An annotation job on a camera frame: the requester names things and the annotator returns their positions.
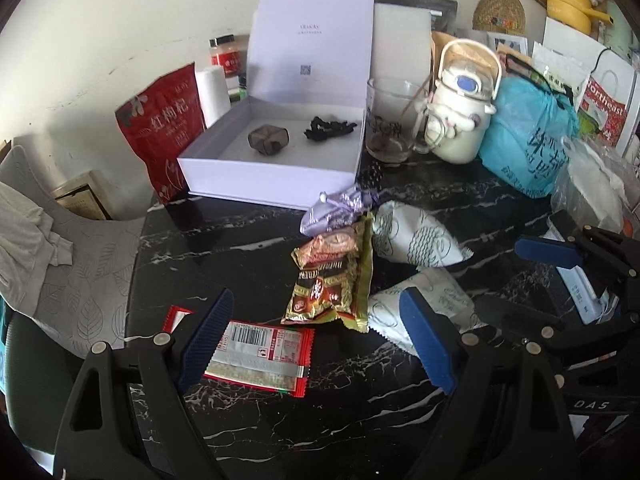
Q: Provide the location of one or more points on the white kettle-shaped water bottle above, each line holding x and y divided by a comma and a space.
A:
457, 125

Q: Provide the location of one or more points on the red white snack wrapper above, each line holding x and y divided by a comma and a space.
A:
260, 360

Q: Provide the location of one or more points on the grey leaf-pattern chair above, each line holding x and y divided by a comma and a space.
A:
85, 280

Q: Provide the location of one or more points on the brown gold snack packet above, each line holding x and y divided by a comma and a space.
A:
325, 295

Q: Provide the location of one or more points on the white green paper bag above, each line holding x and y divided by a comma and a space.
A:
557, 72

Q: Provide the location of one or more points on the white blue packet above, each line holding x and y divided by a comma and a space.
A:
582, 290

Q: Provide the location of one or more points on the white gift box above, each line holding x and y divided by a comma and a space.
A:
300, 35

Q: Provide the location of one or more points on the white paper roll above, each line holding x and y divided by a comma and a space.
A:
212, 95

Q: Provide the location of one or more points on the white red paper bag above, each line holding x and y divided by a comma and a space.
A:
607, 105

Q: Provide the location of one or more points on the yellow pot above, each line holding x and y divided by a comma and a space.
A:
570, 2

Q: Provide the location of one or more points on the orange gold snack packet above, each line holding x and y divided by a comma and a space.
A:
325, 247

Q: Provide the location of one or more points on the beige paper bag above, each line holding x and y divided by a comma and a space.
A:
442, 47

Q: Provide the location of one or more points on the tall white box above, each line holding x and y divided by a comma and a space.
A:
402, 45

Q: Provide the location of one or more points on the white cloth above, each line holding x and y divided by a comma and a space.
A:
25, 245

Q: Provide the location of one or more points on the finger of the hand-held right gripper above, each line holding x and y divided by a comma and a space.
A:
547, 254
515, 316

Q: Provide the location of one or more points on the black scrunchie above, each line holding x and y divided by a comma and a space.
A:
327, 129

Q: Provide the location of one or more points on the white green bread packet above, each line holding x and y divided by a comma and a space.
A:
450, 300
420, 237

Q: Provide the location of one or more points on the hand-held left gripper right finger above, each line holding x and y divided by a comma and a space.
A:
431, 347

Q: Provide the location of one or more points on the small white photo frame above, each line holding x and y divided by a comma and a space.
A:
507, 42

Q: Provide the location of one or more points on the glass mug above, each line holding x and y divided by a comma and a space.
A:
387, 125

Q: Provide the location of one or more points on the blue plastic bag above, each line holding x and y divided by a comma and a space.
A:
525, 145

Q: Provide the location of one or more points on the black packet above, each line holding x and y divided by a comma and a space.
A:
440, 10

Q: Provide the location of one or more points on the wooden picture frame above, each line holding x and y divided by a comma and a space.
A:
82, 195

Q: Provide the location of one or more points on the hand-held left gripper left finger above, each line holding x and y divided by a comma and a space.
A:
206, 340

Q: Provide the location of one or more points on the red printed bag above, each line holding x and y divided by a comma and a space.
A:
165, 130

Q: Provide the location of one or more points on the clear plastic bag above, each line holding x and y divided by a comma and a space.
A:
595, 190

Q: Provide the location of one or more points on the red jar with black lid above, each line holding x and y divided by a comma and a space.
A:
230, 60

